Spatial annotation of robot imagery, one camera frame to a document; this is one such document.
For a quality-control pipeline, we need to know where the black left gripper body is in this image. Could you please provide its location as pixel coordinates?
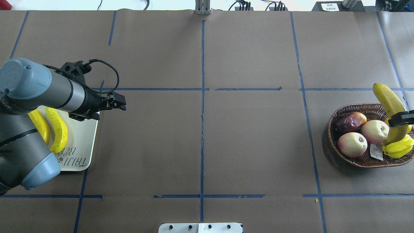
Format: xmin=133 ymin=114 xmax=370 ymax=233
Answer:
xmin=69 ymin=89 xmax=110 ymax=121

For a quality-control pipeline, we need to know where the yellow banana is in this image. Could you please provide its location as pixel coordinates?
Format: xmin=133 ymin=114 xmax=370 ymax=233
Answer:
xmin=28 ymin=109 xmax=50 ymax=145
xmin=373 ymin=83 xmax=408 ymax=146
xmin=45 ymin=107 xmax=69 ymax=154

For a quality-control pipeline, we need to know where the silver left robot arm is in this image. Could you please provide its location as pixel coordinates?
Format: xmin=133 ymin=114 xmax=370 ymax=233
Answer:
xmin=0 ymin=58 xmax=126 ymax=195

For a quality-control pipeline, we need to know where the brown wicker basket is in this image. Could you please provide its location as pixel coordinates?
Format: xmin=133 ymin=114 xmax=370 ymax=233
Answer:
xmin=323 ymin=103 xmax=413 ymax=168

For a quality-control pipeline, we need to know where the yellow starfruit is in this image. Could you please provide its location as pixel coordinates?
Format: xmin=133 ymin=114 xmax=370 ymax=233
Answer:
xmin=381 ymin=134 xmax=414 ymax=159

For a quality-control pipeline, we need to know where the pale pink apple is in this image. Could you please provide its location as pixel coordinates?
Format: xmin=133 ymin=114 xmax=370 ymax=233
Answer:
xmin=360 ymin=120 xmax=389 ymax=145

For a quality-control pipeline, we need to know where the white bear tray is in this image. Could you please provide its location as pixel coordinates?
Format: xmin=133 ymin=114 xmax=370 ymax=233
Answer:
xmin=37 ymin=106 xmax=98 ymax=172

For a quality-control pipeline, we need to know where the red peach apple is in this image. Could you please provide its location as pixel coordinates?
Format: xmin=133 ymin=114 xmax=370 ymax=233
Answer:
xmin=337 ymin=132 xmax=368 ymax=158

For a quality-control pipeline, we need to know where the red cylinder bottle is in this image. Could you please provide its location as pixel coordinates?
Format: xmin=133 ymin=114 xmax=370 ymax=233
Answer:
xmin=0 ymin=0 xmax=12 ymax=11

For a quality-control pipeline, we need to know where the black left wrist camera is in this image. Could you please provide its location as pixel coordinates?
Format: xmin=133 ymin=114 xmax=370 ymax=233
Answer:
xmin=60 ymin=61 xmax=92 ymax=84

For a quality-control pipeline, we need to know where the aluminium frame post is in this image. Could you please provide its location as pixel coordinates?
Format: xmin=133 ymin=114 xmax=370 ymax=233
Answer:
xmin=195 ymin=0 xmax=211 ymax=15

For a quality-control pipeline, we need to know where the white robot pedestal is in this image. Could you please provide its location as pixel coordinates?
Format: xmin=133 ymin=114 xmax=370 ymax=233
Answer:
xmin=158 ymin=222 xmax=244 ymax=233

